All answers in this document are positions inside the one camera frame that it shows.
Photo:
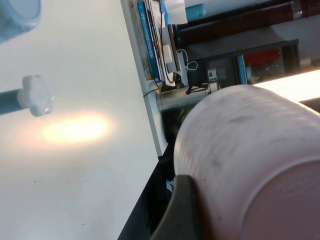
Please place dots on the red object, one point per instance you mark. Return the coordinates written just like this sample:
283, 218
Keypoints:
262, 57

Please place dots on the pink plastic cup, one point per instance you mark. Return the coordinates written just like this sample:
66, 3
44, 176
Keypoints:
245, 155

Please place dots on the cyan box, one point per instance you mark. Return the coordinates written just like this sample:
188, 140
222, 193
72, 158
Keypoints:
195, 12

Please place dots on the dark shelf unit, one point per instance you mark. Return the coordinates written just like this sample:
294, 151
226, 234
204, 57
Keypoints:
225, 67

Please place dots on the blue cup stand with pegs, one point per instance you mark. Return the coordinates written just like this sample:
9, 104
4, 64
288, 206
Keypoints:
35, 96

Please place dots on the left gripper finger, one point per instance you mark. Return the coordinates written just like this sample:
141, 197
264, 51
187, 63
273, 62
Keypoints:
180, 212

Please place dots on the grey book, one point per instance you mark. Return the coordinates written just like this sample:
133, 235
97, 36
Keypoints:
138, 45

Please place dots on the blue plastic cup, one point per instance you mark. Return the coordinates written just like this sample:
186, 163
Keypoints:
17, 17

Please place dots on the blue book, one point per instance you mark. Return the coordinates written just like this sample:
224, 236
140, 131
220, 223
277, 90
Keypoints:
147, 40

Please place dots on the silver metal cylinder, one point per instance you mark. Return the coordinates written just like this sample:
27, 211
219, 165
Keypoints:
177, 100

